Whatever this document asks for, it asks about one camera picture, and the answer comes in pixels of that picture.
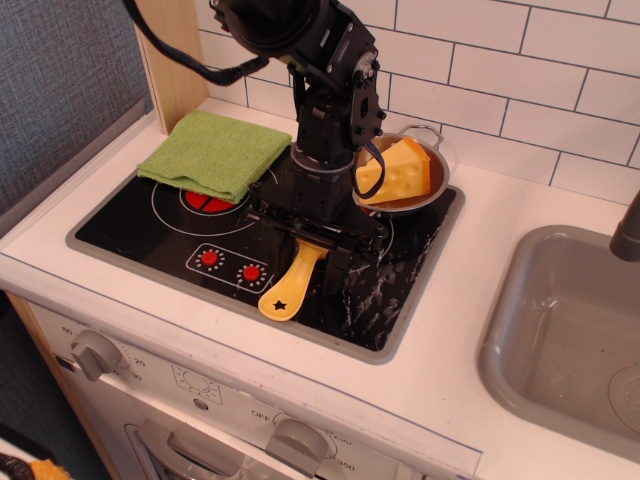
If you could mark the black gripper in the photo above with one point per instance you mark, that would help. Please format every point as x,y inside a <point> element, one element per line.
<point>305,198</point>

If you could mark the yellow dish brush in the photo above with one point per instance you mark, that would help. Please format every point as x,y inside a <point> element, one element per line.
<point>284,300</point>

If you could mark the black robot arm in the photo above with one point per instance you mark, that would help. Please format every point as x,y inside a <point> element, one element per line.
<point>333,61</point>

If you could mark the green towel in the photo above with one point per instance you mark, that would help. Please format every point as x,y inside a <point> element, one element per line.
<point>214,155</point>

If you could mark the red right stove knob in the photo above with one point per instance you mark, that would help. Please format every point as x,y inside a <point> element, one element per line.
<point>251,273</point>

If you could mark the red stove knob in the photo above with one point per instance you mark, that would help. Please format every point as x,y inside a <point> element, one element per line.
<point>251,273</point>
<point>209,258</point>

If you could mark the red left stove knob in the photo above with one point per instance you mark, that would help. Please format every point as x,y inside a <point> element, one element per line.
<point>209,258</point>

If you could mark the black toy stovetop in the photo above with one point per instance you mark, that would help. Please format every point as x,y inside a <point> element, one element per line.
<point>160,232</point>

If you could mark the yellow cheese wedge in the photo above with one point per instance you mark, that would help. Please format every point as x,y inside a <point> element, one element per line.
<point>407,173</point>

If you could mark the silver metal pan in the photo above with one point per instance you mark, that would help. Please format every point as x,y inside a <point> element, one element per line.
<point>370,176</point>

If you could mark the grey right oven knob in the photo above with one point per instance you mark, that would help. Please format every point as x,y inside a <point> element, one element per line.
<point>298,446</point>

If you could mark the grey oven knob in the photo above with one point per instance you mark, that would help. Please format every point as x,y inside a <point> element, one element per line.
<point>298,446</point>
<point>95,354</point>

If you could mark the grey left oven knob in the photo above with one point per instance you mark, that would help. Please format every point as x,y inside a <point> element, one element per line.
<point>95,354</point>

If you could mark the grey sink basin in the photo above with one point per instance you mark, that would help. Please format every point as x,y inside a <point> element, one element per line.
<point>562,345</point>

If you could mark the grey faucet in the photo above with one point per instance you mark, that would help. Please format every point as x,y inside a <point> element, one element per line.
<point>625,242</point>

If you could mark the orange plush object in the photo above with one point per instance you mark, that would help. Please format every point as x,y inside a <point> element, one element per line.
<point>48,470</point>

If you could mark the wooden side post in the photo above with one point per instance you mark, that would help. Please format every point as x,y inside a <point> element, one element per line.
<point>175,90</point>

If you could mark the grey oven door handle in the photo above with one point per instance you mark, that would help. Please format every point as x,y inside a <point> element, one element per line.
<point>189,454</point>

